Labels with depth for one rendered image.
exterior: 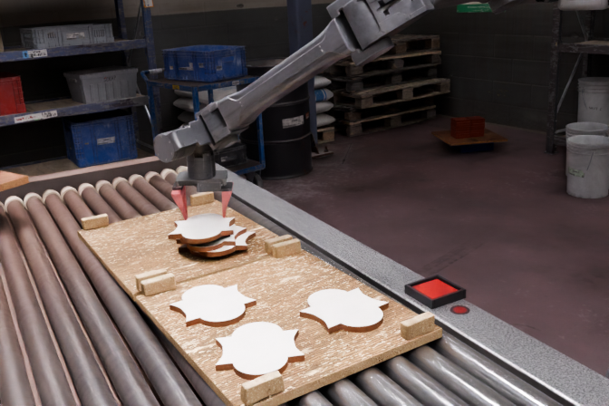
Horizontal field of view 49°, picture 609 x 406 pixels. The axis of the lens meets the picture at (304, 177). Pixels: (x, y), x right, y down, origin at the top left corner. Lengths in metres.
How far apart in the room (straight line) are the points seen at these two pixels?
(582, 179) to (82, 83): 3.69
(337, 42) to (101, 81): 4.48
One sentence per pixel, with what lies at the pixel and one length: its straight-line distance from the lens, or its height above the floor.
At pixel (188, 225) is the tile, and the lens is 1.38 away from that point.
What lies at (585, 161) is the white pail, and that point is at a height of 0.25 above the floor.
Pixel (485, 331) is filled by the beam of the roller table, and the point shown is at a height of 0.92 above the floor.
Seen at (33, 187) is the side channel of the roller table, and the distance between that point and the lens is 2.06.
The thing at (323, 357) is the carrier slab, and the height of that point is 0.94.
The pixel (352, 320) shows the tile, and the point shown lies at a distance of 1.06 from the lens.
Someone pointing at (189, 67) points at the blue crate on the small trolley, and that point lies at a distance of 4.64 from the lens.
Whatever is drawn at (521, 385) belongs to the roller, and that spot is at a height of 0.92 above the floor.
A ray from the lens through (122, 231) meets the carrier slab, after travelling 1.56.
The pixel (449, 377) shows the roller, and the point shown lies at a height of 0.91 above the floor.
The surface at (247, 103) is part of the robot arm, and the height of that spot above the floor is 1.25.
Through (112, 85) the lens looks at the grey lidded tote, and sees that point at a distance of 5.55.
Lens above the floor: 1.45
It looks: 16 degrees down
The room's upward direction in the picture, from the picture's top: 3 degrees counter-clockwise
